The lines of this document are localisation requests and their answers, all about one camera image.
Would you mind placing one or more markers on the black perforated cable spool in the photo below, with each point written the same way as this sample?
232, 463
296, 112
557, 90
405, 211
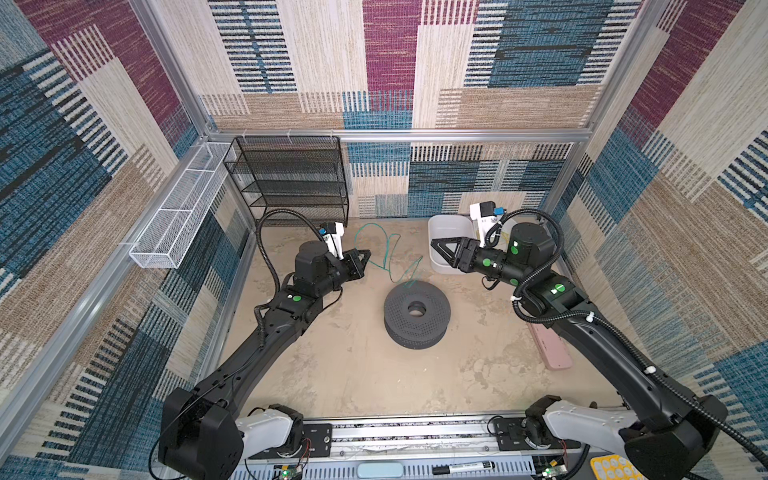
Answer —
416, 315

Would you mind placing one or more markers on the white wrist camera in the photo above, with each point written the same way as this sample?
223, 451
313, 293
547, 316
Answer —
332, 233
485, 215

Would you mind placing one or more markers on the black wire mesh shelf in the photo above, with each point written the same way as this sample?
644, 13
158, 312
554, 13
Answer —
304, 173

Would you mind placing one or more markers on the white wire mesh basket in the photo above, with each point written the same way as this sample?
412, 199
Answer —
165, 241

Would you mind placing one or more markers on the yellow keypad pendant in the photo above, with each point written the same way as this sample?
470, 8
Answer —
613, 467

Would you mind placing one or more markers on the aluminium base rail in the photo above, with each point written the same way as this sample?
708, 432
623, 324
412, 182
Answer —
471, 436

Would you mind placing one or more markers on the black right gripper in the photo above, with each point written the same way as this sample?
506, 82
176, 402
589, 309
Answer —
454, 257

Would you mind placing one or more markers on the pink flat case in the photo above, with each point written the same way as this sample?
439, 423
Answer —
551, 348

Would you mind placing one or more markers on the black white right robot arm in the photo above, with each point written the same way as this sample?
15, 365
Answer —
669, 428

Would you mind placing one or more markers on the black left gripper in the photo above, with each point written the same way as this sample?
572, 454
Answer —
359, 265

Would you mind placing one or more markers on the black marker pen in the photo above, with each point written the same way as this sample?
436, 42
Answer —
480, 466

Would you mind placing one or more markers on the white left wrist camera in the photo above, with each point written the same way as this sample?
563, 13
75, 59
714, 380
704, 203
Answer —
332, 233

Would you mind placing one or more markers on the light blue label plate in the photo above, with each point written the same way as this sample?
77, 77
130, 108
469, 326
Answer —
380, 470

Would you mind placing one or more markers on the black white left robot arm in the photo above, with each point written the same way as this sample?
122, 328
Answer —
252, 360

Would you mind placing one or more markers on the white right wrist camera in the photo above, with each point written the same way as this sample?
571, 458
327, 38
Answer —
485, 215

